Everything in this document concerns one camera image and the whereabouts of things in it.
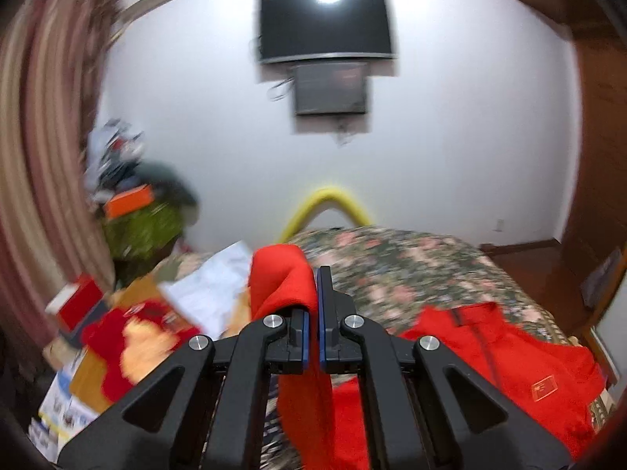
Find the wall-mounted black television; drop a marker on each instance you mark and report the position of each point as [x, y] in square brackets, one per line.
[303, 30]

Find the striped pink curtain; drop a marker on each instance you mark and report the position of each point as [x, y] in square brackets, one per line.
[52, 61]

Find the yellow curved bed frame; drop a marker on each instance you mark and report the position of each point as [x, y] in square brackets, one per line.
[317, 202]

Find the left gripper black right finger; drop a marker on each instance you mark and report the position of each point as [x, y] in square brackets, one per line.
[422, 406]

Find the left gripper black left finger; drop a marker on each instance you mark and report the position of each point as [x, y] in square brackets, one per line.
[202, 408]

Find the red and cream plush toy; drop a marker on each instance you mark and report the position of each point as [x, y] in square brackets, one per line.
[133, 341]

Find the brown wooden wardrobe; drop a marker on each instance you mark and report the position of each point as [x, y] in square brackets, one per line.
[596, 225]

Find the red zip jacket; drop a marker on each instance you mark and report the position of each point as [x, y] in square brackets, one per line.
[554, 384]

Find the white paper sheet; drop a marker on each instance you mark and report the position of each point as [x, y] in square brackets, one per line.
[210, 290]

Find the floral green bedspread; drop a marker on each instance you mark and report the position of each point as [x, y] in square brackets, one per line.
[393, 275]

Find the green patterned cloth pile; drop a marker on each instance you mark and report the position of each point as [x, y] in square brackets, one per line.
[141, 233]

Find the red and white box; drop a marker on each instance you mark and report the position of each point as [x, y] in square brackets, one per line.
[74, 301]

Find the dark green cushion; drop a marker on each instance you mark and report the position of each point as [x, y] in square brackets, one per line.
[169, 187]

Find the dark framed wall panel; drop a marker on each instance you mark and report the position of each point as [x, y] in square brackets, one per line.
[331, 88]

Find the orange box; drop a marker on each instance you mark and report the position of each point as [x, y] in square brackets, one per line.
[128, 201]

